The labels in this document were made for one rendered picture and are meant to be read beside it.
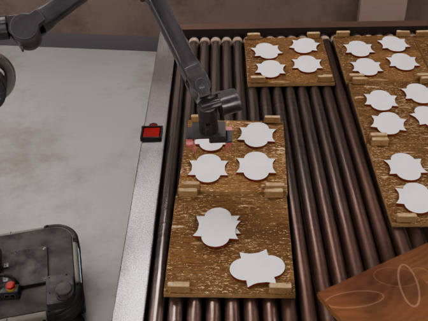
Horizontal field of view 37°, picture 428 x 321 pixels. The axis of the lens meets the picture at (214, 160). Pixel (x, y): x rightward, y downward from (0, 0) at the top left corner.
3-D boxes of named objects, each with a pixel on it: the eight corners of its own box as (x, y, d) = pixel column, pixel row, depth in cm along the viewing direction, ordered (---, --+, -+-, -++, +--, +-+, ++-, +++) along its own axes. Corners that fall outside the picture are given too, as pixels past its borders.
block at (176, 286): (167, 293, 168) (167, 286, 167) (168, 288, 170) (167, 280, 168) (190, 293, 168) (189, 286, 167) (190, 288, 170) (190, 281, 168)
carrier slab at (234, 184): (177, 194, 203) (177, 190, 202) (188, 123, 236) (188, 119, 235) (287, 196, 201) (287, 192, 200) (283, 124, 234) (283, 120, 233)
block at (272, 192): (263, 198, 199) (264, 191, 197) (263, 194, 200) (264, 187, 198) (283, 198, 198) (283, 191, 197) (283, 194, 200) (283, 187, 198)
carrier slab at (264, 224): (164, 297, 169) (163, 293, 168) (176, 197, 202) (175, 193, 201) (295, 299, 168) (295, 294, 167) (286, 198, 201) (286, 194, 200)
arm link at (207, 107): (194, 99, 185) (200, 111, 181) (216, 92, 186) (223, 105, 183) (195, 115, 190) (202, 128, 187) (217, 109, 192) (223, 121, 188)
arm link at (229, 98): (190, 87, 192) (193, 79, 183) (226, 77, 194) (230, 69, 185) (202, 125, 190) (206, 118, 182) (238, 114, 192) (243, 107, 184)
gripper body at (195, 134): (192, 126, 196) (190, 109, 190) (225, 125, 196) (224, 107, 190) (192, 142, 192) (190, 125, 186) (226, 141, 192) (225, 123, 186)
